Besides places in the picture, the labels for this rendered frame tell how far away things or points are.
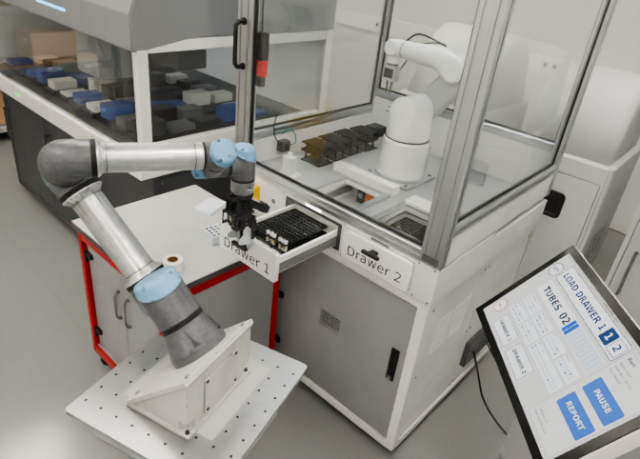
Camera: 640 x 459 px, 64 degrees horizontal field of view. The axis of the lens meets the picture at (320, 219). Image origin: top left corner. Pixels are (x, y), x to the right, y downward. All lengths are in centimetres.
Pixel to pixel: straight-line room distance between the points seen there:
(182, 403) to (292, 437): 111
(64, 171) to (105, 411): 59
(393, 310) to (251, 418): 72
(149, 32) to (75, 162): 100
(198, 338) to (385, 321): 82
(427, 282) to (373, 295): 26
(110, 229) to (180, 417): 52
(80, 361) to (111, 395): 125
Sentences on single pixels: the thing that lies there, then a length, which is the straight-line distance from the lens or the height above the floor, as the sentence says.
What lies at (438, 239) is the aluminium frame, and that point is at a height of 105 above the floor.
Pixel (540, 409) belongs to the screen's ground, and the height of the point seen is 100.
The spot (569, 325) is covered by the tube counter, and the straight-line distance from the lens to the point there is 133.
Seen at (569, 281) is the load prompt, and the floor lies 115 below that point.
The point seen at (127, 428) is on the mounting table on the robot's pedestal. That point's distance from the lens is 140.
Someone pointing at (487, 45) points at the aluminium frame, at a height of 163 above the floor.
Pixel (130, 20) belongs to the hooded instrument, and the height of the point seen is 148.
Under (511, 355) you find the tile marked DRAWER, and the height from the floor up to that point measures 100.
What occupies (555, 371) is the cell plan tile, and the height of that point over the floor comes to 105.
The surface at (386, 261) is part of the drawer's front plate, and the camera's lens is 177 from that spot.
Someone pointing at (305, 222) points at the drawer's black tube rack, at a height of 90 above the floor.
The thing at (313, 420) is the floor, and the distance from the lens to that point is 239.
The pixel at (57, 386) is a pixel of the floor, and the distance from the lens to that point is 262.
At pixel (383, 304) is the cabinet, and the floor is 70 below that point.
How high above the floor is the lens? 183
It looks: 28 degrees down
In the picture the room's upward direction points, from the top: 7 degrees clockwise
